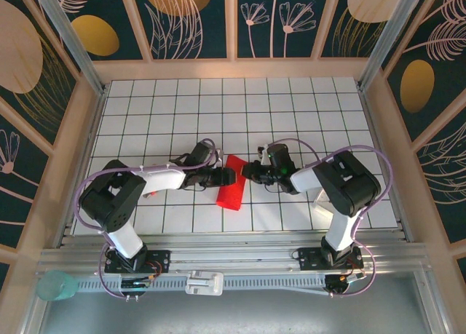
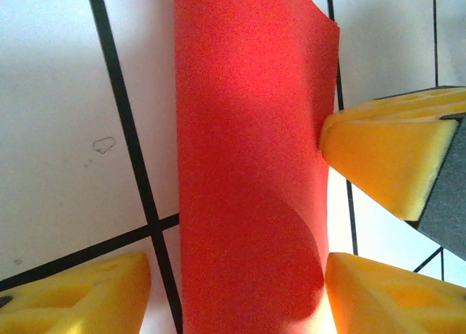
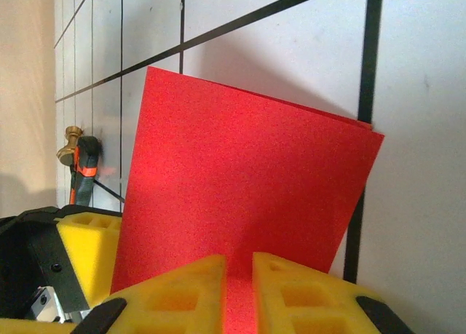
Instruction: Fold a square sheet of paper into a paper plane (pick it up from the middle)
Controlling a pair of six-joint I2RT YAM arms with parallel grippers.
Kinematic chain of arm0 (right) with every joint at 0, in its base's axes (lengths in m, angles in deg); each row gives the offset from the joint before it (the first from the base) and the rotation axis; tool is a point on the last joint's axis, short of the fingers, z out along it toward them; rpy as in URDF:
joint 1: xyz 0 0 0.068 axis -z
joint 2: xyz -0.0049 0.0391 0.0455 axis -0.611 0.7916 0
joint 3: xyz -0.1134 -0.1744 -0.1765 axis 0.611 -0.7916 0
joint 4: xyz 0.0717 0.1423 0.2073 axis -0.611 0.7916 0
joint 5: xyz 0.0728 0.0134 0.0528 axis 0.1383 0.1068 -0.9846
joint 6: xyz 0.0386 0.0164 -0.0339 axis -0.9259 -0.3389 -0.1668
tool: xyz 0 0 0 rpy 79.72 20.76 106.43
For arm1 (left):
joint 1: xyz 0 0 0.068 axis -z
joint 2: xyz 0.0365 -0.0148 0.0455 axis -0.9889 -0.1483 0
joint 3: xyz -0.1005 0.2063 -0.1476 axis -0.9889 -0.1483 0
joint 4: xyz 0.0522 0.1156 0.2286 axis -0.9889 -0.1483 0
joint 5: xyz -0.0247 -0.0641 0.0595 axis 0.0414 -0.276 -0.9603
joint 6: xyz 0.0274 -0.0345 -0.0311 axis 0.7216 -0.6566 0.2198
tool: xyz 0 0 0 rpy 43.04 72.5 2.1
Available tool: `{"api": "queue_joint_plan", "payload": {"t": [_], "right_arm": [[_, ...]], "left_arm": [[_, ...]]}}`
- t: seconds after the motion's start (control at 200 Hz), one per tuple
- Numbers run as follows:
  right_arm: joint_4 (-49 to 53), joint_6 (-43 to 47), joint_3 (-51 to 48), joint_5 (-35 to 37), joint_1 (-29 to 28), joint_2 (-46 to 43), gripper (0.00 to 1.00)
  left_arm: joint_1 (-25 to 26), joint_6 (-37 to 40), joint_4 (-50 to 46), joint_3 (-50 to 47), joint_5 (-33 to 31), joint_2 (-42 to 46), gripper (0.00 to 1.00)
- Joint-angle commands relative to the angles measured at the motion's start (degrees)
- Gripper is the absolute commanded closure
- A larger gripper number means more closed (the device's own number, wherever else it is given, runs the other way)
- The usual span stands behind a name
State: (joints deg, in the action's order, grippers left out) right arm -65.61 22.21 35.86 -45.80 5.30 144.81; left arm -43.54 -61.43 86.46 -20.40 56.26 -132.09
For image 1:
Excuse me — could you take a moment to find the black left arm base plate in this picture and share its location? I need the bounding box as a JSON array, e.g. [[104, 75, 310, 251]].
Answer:
[[104, 249, 172, 274]]

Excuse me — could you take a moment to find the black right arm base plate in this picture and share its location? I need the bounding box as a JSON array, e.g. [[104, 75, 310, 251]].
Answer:
[[291, 246, 364, 271]]

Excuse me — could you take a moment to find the aluminium corner post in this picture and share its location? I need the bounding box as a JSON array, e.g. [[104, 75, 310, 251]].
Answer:
[[358, 0, 427, 92], [28, 0, 109, 97]]

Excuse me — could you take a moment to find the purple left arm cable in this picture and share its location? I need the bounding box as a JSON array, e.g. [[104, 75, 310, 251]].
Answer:
[[74, 138, 219, 301]]

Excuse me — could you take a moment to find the black controller board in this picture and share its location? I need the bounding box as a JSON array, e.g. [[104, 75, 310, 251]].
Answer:
[[119, 277, 154, 290], [325, 274, 365, 295]]

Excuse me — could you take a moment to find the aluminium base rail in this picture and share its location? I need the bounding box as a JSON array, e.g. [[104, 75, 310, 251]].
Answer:
[[36, 231, 433, 277]]

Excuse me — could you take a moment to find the white plastic clamp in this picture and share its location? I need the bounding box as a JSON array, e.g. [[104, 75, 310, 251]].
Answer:
[[184, 271, 224, 296]]

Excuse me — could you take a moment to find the grey slotted cable duct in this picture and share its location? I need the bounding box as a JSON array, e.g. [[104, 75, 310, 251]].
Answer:
[[74, 275, 328, 293]]

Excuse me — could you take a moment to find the red paper sheet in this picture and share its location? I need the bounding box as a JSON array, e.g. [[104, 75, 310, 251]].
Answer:
[[215, 154, 247, 212]]

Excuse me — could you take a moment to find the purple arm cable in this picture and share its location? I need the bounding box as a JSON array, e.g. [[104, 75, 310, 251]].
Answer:
[[267, 138, 394, 298], [74, 138, 219, 301]]

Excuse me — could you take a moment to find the teal plastic cup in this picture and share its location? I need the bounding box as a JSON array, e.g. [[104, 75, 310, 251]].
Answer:
[[35, 270, 78, 301]]

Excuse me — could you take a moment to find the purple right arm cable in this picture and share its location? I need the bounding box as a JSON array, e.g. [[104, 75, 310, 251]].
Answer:
[[267, 138, 394, 298]]

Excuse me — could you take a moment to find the aluminium side rail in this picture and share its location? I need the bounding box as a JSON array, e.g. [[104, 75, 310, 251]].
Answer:
[[54, 88, 108, 250], [359, 86, 414, 242]]

